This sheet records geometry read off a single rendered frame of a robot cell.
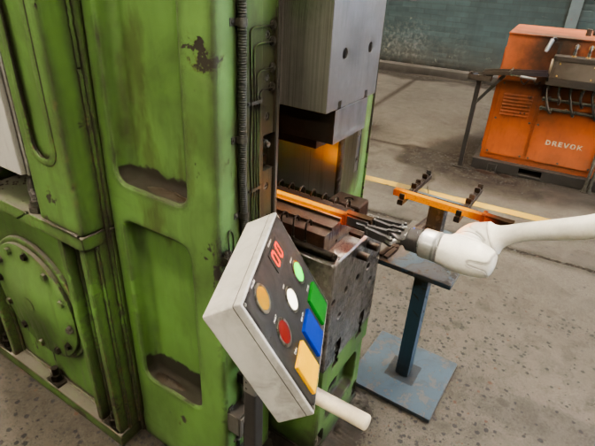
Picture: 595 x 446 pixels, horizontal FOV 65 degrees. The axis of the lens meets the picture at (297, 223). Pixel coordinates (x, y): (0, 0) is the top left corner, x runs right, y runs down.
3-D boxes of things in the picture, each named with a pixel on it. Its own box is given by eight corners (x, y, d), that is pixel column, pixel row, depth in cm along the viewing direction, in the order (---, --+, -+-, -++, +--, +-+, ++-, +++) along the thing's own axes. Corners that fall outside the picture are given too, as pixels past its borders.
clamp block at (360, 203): (367, 215, 169) (369, 199, 166) (357, 225, 162) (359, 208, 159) (337, 206, 174) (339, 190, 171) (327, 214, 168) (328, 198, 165)
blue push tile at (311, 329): (323, 332, 105) (308, 307, 103) (321, 357, 99) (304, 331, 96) (316, 334, 106) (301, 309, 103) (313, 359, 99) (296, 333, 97)
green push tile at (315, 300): (327, 304, 114) (313, 281, 111) (324, 325, 107) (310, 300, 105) (320, 306, 115) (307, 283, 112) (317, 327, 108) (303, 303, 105)
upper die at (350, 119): (364, 127, 143) (367, 96, 138) (332, 145, 128) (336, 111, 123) (253, 103, 162) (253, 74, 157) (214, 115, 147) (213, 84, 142)
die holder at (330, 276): (370, 315, 190) (385, 218, 168) (323, 373, 161) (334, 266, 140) (258, 267, 215) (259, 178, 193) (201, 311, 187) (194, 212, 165)
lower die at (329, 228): (351, 228, 160) (354, 206, 156) (322, 255, 145) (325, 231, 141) (253, 196, 179) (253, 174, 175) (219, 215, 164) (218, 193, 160)
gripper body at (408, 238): (413, 258, 137) (383, 248, 141) (423, 246, 144) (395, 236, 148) (418, 236, 134) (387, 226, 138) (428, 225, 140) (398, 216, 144)
